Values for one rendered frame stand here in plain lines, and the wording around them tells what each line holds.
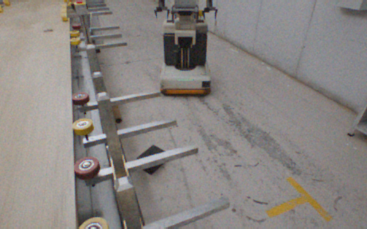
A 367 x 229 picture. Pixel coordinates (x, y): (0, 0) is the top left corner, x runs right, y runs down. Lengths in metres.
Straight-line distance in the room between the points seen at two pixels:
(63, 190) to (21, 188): 0.13
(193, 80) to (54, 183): 2.21
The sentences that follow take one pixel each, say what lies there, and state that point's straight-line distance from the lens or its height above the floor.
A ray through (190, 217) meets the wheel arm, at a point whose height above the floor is 0.82.
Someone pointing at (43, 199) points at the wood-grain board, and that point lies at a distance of 0.84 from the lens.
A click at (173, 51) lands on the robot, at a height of 0.48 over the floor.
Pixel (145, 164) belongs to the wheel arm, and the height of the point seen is 0.84.
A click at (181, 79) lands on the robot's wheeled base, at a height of 0.25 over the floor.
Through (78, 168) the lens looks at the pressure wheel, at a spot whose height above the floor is 0.91.
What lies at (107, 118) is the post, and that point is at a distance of 0.70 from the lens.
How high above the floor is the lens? 1.50
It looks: 35 degrees down
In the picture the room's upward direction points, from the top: straight up
